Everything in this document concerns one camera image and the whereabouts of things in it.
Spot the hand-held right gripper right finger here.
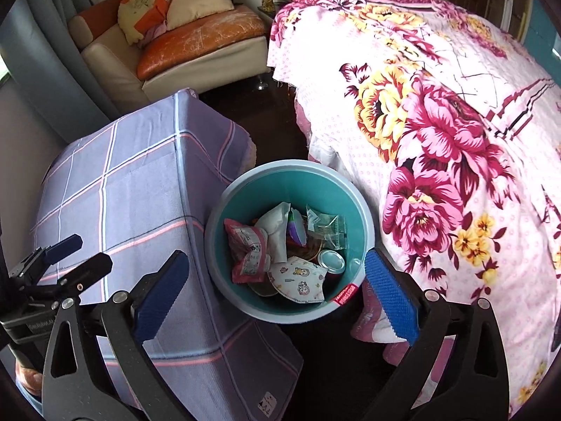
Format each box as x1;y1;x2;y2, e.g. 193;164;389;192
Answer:
361;248;511;421

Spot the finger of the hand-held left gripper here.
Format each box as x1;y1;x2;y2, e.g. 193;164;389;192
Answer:
57;253;114;300
41;234;84;268

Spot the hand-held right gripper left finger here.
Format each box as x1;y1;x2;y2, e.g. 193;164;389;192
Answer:
41;250;194;421

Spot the cartoon print face mask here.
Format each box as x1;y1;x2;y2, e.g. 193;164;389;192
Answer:
267;256;328;306

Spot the clear green wrapper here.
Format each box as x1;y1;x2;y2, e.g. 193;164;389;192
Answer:
305;205;347;252

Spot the pink snack pouch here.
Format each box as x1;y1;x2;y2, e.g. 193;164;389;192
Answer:
223;218;272;284

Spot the purple green wrapper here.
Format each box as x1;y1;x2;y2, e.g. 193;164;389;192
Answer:
286;210;308;247

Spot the white packet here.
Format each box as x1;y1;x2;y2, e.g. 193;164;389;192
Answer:
254;201;292;269

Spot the teal trash bin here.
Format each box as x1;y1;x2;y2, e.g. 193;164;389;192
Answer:
203;160;377;326

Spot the person's left hand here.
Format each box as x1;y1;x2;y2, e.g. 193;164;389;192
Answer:
16;367;45;398

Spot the plaid purple tablecloth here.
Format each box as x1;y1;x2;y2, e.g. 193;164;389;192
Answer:
15;88;304;421

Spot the pink floral blanket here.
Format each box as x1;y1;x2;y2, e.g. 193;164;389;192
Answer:
266;0;561;409

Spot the cream sofa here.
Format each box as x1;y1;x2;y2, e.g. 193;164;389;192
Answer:
67;0;271;102

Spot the grey blue curtain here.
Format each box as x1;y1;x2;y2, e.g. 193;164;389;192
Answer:
0;0;111;124

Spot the yellow orange plush pillow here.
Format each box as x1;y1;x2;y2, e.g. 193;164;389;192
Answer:
117;0;176;45

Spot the orange seat cushion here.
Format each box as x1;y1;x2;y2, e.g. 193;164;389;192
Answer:
136;6;268;80

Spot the beige pillow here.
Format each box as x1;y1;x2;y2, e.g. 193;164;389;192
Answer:
166;0;236;32

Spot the teal door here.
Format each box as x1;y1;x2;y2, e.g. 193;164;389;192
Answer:
525;0;561;55

